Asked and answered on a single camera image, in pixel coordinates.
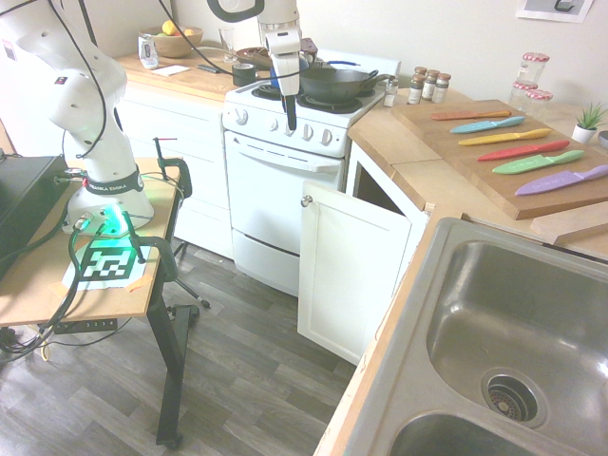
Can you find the paper poster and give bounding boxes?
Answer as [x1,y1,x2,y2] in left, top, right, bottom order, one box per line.
[515,0,597,25]

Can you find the green base cables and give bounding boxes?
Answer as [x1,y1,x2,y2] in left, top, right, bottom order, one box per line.
[37,211,140,365]

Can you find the large wooden cutting board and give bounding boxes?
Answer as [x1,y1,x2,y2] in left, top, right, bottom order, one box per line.
[389,99,608,221]

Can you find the small potted green plant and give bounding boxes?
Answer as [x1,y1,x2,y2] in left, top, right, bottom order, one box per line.
[570,101,608,145]

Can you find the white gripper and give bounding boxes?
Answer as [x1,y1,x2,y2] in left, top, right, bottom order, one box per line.
[263,28,304,133]

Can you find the black controller box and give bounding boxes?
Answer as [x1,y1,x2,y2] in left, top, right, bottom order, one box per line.
[0,154,68,282]

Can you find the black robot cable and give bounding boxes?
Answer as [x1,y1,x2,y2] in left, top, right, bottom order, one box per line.
[46,0,107,161]

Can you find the glass jar red checkered lid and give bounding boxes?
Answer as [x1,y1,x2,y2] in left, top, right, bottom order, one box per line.
[517,51,552,89]
[523,88,555,121]
[508,80,540,112]

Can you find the black-white tag marker sheet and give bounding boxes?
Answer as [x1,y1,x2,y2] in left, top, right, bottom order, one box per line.
[61,238,155,294]

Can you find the black tape roll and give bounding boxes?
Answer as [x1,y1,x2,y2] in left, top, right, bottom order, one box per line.
[232,63,258,88]

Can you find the white cabinet door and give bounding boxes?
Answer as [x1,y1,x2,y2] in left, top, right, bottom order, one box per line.
[296,179,413,367]

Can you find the table height control panel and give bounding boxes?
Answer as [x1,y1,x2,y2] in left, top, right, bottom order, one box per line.
[50,318,119,334]

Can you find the purple knife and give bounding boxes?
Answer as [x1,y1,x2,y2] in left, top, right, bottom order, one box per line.
[514,163,608,198]

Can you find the black clamp red handle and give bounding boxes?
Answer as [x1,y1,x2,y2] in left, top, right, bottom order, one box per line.
[152,136,194,201]

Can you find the clear drinking glass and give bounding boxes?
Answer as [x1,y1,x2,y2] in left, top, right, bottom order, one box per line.
[218,27,238,65]

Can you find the red knife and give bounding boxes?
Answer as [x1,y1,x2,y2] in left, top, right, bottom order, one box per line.
[476,139,571,163]

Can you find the black power cable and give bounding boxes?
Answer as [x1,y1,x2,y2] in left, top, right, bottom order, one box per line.
[156,0,235,76]

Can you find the teal knife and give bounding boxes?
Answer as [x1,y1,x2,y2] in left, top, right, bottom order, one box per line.
[448,115,526,135]

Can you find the brown plate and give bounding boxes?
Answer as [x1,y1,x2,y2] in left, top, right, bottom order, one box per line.
[235,46,273,68]

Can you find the orange knife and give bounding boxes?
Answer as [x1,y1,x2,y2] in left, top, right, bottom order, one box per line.
[429,109,513,122]

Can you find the white drawer cabinet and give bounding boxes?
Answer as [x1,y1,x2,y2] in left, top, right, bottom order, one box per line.
[112,80,235,261]

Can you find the wooden fruit bowl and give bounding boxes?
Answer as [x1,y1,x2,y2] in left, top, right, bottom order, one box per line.
[139,25,205,60]

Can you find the white corner cabinet frame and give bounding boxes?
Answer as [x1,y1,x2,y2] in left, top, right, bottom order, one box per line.
[345,141,432,365]

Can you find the black wok pan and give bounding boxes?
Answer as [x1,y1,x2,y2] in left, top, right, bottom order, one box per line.
[298,67,396,103]

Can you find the white kitchen stove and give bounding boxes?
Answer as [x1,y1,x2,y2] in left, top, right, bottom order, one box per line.
[220,47,403,298]

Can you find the metal sink drain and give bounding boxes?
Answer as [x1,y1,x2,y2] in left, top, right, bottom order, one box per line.
[480,367,548,429]

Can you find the narrow wooden board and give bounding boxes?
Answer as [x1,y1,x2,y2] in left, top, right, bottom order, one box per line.
[528,200,608,248]

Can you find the stainless steel sink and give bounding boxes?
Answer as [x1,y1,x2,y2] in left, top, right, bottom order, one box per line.
[340,217,608,456]

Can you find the yellow knife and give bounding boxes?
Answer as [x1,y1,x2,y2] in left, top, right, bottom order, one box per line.
[457,127,553,147]

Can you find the white paper sheet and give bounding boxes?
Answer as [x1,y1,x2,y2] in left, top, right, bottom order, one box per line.
[152,63,192,78]

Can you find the black tripod legs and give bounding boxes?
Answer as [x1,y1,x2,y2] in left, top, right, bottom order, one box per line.
[169,238,213,311]

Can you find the wooden robot table black legs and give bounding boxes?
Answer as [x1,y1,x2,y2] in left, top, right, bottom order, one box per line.
[0,163,200,448]

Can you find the green knife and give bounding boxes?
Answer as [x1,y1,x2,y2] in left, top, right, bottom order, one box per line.
[491,149,586,177]

